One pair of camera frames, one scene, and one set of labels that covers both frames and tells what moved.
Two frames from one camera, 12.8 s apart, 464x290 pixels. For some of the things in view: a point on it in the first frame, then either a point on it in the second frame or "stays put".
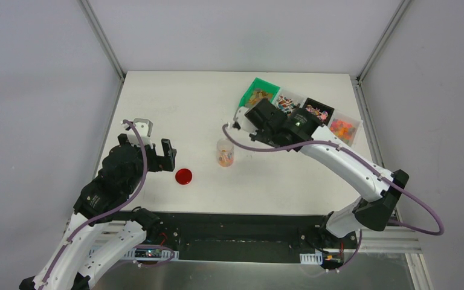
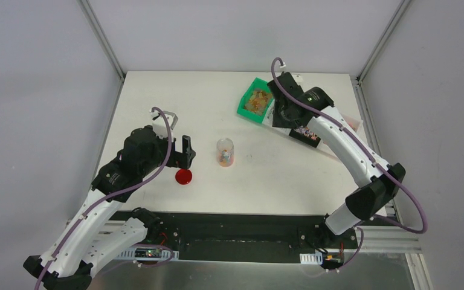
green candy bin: x=259 y=89 stays put
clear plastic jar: x=225 y=150 stays put
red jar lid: x=183 y=176 stays put
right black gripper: x=258 y=135 → x=279 y=122
